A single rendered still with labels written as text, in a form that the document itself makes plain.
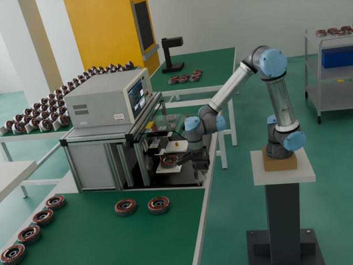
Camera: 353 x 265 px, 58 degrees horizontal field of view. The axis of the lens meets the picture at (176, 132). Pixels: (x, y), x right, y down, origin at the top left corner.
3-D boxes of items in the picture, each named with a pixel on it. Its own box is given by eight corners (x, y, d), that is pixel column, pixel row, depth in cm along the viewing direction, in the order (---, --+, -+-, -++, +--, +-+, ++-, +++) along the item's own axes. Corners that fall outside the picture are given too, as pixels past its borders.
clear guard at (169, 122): (191, 121, 198) (190, 112, 195) (185, 139, 177) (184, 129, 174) (142, 125, 205) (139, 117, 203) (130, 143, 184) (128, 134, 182)
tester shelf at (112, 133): (162, 97, 231) (161, 91, 229) (134, 141, 171) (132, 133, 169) (106, 103, 241) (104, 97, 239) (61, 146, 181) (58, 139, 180)
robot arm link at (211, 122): (219, 110, 161) (197, 114, 160) (225, 117, 151) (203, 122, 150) (220, 123, 164) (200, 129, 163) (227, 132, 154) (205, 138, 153)
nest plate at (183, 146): (189, 141, 226) (189, 140, 226) (186, 152, 213) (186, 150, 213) (169, 142, 230) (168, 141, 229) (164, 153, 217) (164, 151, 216)
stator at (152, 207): (167, 199, 173) (166, 193, 172) (172, 211, 163) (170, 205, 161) (147, 204, 172) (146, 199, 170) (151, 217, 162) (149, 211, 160)
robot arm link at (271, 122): (283, 130, 186) (283, 109, 180) (295, 140, 173) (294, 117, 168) (264, 135, 185) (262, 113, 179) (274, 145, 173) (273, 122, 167)
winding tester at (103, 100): (153, 97, 220) (147, 67, 211) (134, 123, 181) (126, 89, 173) (101, 102, 229) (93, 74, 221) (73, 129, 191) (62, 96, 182)
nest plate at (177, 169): (184, 159, 205) (183, 157, 204) (179, 172, 192) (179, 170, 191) (161, 160, 209) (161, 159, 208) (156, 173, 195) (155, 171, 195)
